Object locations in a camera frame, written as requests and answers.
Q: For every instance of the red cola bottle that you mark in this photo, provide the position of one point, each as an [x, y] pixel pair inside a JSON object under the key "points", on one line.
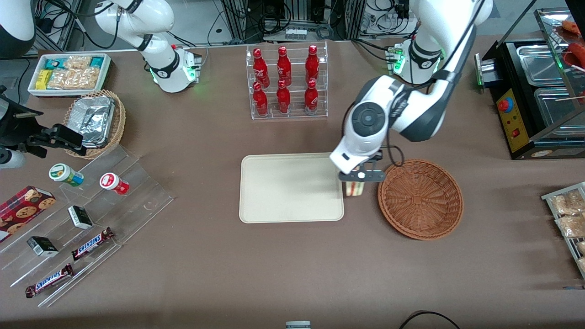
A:
{"points": [[312, 66], [284, 67], [260, 68], [260, 99], [283, 97], [311, 97]]}

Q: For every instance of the clear bag of crackers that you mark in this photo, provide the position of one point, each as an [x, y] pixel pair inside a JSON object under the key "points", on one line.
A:
{"points": [[582, 264], [564, 204], [571, 226], [581, 247]]}

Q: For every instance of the green lid snack cup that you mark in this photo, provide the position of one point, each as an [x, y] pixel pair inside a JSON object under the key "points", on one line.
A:
{"points": [[64, 173]]}

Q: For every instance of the white power strip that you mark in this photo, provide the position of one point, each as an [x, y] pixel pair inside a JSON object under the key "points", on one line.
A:
{"points": [[388, 18], [295, 33]]}

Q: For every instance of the clear acrylic bottle rack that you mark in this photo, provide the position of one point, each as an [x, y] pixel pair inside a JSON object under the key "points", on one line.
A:
{"points": [[295, 114]]}

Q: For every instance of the steel warmer pan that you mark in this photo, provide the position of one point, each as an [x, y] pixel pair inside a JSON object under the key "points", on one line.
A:
{"points": [[555, 107], [539, 64]]}

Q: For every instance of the grey metal snack rack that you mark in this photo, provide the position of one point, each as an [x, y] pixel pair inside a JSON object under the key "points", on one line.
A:
{"points": [[548, 197]]}

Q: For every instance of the yellow snack pack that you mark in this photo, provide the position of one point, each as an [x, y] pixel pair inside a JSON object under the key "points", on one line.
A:
{"points": [[43, 79]]}

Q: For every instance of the red lid snack cup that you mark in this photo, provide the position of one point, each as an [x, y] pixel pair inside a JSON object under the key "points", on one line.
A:
{"points": [[112, 182]]}

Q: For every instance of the teal snack pack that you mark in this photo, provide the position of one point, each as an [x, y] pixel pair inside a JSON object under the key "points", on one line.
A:
{"points": [[97, 62], [54, 63]]}

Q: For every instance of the red round warmer knob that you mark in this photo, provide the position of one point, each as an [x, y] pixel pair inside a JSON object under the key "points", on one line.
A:
{"points": [[505, 105]]}

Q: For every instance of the brown round wicker basket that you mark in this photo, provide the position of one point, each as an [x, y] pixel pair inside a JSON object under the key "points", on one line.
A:
{"points": [[420, 201]]}

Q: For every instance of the beige plastic tray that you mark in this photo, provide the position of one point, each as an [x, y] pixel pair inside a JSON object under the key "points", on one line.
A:
{"points": [[288, 187]]}

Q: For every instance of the red sausage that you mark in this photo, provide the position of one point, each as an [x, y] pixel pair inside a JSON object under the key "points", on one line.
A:
{"points": [[577, 52]]}

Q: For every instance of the clear acrylic stepped display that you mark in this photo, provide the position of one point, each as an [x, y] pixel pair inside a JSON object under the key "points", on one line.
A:
{"points": [[137, 201]]}

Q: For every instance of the Snickers chocolate bar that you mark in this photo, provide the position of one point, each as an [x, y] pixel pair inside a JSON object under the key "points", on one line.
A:
{"points": [[91, 244], [49, 280]]}

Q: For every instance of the white rectangular snack container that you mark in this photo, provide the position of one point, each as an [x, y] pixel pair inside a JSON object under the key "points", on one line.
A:
{"points": [[32, 89]]}

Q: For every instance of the grey white edge object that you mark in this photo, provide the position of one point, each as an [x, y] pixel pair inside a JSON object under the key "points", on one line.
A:
{"points": [[298, 325]]}

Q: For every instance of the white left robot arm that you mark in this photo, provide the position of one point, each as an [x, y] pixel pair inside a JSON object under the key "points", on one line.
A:
{"points": [[411, 109]]}

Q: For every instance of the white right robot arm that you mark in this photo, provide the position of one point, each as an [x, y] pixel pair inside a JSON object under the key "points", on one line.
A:
{"points": [[164, 68]]}

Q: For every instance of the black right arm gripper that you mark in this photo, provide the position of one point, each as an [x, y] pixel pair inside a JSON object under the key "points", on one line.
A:
{"points": [[14, 130]]}

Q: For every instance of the black food warmer yellow panel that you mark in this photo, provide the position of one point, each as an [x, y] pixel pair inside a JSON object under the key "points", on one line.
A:
{"points": [[512, 119]]}

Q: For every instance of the triangle sandwich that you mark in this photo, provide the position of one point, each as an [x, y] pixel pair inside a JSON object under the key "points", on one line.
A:
{"points": [[354, 188]]}

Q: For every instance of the clear rice cracker bag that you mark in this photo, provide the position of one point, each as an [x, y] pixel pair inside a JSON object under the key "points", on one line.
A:
{"points": [[73, 79], [77, 62]]}

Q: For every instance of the aluminium foil tray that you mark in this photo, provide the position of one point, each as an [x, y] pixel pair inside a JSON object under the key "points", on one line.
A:
{"points": [[93, 119]]}

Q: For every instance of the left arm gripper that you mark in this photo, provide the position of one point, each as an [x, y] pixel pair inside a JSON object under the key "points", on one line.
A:
{"points": [[377, 156]]}

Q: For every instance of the small dark blue object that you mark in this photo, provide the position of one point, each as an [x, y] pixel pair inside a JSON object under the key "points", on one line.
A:
{"points": [[573, 288]]}

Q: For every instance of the red cookie box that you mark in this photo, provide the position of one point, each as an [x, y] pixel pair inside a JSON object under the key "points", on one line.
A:
{"points": [[23, 210]]}

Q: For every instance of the small black box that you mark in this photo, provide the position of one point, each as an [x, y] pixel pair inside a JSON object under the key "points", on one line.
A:
{"points": [[80, 217], [42, 246]]}

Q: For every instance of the light tan wicker basket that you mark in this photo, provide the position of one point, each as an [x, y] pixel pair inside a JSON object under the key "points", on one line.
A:
{"points": [[119, 121]]}

